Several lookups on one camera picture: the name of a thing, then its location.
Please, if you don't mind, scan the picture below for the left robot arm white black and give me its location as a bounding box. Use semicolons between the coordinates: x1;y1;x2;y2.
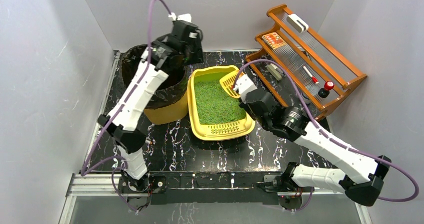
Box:
97;20;203;192

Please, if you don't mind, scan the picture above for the yellow trash bin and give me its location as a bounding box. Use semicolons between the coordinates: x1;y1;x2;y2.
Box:
143;91;189;125

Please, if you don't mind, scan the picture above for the yellow litter box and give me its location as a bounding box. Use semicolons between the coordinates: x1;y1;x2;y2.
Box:
187;65;255;141

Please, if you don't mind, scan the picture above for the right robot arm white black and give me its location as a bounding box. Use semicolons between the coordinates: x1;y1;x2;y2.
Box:
239;89;389;207

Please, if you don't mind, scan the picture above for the red capped marker on shelf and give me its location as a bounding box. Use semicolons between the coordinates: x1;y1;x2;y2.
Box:
302;65;319;84

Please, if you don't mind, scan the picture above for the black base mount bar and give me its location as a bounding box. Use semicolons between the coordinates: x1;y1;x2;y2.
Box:
119;171;316;213

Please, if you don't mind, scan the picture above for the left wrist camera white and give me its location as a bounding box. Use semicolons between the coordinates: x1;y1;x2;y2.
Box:
168;12;192;22

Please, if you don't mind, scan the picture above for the green cat litter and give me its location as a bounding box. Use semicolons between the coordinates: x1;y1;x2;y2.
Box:
194;73;247;125

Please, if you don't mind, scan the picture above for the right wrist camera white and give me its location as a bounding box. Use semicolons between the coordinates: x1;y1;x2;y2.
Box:
232;74;257;99

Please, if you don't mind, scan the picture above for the red black stamp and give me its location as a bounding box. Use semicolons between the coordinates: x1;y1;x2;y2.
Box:
318;81;335;98

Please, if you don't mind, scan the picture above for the grey white stapler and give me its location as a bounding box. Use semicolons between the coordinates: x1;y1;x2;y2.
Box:
266;63;286;81

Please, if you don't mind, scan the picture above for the small blue white jar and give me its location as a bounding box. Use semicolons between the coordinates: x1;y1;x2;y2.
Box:
301;95;311;104

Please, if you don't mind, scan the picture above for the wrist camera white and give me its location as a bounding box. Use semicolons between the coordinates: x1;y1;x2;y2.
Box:
168;12;192;22
232;74;257;99

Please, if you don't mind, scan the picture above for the orange card packet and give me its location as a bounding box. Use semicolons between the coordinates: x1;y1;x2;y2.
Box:
261;32;287;49

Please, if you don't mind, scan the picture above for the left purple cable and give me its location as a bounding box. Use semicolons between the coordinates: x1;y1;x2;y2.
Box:
80;0;173;213

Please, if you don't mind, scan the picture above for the black trash bag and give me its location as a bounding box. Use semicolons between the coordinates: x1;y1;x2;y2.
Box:
119;44;188;109

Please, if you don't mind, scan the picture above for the orange litter scoop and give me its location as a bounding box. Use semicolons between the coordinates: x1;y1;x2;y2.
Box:
219;70;240;99

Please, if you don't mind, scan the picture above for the wooden shelf rack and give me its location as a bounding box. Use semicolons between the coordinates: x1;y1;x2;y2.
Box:
245;4;367;120

